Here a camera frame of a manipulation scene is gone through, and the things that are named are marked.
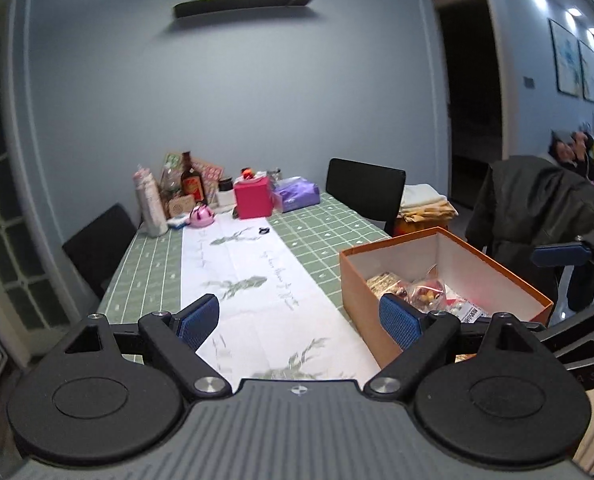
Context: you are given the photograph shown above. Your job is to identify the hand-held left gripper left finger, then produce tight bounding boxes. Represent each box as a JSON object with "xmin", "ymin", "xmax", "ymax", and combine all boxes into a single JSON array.
[{"xmin": 62, "ymin": 292, "xmax": 233, "ymax": 400}]

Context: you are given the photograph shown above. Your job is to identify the white table runner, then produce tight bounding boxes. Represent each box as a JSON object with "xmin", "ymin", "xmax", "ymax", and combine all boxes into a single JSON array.
[{"xmin": 179, "ymin": 220, "xmax": 383, "ymax": 396}]

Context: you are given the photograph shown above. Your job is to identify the black chair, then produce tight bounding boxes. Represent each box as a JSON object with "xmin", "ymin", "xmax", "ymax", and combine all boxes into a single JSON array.
[
  {"xmin": 325, "ymin": 158, "xmax": 407, "ymax": 236},
  {"xmin": 62, "ymin": 203, "xmax": 138, "ymax": 301}
]

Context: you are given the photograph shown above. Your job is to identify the purple tissue pack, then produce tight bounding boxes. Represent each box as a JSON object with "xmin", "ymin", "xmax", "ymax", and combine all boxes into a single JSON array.
[{"xmin": 273, "ymin": 176, "xmax": 321, "ymax": 212}]

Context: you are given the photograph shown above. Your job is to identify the orange cardboard box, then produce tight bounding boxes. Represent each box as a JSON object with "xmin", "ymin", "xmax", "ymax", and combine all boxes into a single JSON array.
[{"xmin": 339, "ymin": 226, "xmax": 555, "ymax": 368}]

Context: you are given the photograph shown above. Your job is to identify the glass paned door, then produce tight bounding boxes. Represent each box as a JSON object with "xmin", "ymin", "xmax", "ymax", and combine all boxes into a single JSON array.
[{"xmin": 0, "ymin": 0, "xmax": 98, "ymax": 366}]

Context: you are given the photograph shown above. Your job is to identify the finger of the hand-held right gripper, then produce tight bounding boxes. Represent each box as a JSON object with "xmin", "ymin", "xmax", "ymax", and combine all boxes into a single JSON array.
[
  {"xmin": 530, "ymin": 220, "xmax": 594, "ymax": 281},
  {"xmin": 539, "ymin": 292, "xmax": 594, "ymax": 358}
]

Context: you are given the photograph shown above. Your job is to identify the chair with dark jacket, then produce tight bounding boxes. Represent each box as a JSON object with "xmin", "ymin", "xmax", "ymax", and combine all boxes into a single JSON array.
[{"xmin": 464, "ymin": 155, "xmax": 594, "ymax": 311}]

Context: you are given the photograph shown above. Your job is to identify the framed wall picture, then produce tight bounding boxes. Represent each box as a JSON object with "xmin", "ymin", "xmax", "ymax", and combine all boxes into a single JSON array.
[
  {"xmin": 578, "ymin": 40, "xmax": 594, "ymax": 103},
  {"xmin": 549, "ymin": 19, "xmax": 580, "ymax": 97}
]

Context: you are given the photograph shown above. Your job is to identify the small beige radio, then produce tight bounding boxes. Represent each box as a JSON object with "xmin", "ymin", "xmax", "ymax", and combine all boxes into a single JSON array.
[{"xmin": 167, "ymin": 196, "xmax": 198, "ymax": 218}]

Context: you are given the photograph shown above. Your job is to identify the pink box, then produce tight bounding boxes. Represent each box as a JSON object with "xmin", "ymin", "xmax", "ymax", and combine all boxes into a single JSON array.
[{"xmin": 233, "ymin": 177, "xmax": 273, "ymax": 220}]

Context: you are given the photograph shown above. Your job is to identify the stack of folded cloths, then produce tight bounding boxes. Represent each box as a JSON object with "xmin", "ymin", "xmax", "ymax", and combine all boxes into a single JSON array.
[{"xmin": 394, "ymin": 184, "xmax": 458, "ymax": 237}]

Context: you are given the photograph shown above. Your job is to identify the brown glass bottle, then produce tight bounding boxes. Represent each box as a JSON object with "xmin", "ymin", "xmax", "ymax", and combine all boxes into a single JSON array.
[{"xmin": 180, "ymin": 151, "xmax": 207, "ymax": 206}]

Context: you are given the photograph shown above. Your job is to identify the dark wall shelf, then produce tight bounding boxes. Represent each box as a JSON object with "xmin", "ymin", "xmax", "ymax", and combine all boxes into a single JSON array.
[{"xmin": 173, "ymin": 0, "xmax": 317, "ymax": 19}]

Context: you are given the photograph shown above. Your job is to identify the clear plastic bottle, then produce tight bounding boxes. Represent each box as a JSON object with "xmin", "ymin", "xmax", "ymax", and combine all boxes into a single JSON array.
[{"xmin": 159, "ymin": 165, "xmax": 183, "ymax": 206}]

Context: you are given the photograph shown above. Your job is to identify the clear bag of colourful snacks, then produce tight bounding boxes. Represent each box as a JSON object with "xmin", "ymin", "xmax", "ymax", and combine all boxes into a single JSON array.
[{"xmin": 407, "ymin": 277, "xmax": 448, "ymax": 311}]

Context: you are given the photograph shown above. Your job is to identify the red dot sticker sheet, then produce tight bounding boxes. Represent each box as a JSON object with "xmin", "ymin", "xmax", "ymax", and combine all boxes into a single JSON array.
[{"xmin": 192, "ymin": 158, "xmax": 225, "ymax": 193}]

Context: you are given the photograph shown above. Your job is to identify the pink round container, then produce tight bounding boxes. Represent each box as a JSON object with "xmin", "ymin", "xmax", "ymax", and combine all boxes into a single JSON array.
[{"xmin": 188, "ymin": 204, "xmax": 216, "ymax": 227}]

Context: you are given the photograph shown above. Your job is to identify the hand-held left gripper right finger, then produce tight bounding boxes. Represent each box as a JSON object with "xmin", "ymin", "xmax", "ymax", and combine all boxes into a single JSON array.
[{"xmin": 364, "ymin": 292, "xmax": 542, "ymax": 401}]

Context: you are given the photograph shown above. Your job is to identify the rice cracker packet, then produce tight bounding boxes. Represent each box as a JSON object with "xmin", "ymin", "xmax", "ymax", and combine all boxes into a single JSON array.
[{"xmin": 366, "ymin": 271, "xmax": 403, "ymax": 297}]

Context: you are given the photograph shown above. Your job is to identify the white thermos bottle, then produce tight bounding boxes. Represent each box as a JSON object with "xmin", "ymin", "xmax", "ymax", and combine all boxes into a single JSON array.
[{"xmin": 134, "ymin": 164, "xmax": 169, "ymax": 237}]

